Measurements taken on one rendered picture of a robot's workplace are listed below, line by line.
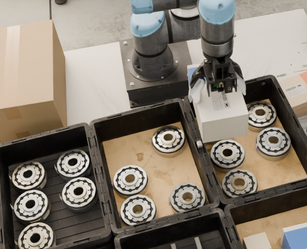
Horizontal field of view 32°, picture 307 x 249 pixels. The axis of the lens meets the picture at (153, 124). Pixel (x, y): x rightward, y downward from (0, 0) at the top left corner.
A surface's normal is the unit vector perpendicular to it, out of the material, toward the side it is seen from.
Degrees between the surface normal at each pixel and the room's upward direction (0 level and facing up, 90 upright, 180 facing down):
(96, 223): 0
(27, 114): 90
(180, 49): 2
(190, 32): 89
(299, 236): 0
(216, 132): 90
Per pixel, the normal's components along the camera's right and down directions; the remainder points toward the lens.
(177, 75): -0.08, -0.58
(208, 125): 0.14, 0.78
